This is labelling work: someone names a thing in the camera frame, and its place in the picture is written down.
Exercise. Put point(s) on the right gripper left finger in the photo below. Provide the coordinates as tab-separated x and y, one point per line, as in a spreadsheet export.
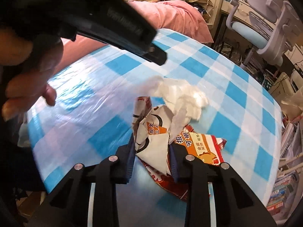
86	196

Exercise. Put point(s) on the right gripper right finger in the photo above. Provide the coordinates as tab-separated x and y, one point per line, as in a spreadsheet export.
235	203

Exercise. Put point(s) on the white tissue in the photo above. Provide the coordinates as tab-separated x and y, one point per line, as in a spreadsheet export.
183	99

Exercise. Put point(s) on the red white snack wrapper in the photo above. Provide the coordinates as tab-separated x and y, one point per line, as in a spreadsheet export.
164	160

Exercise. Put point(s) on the person's left hand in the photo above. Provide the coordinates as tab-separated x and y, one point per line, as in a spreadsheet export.
27	86

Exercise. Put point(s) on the white bookshelf rack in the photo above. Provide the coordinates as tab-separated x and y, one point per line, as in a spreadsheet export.
287	189

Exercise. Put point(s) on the pink duvet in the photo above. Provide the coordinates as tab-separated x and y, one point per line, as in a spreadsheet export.
176	15

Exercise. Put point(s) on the blue checkered plastic tablecloth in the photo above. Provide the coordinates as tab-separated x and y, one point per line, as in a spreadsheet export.
93	116

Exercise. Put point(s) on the white printer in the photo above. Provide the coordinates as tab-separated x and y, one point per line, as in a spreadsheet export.
286	86

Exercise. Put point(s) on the grey blue office chair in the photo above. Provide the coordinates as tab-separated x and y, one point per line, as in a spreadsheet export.
267	23

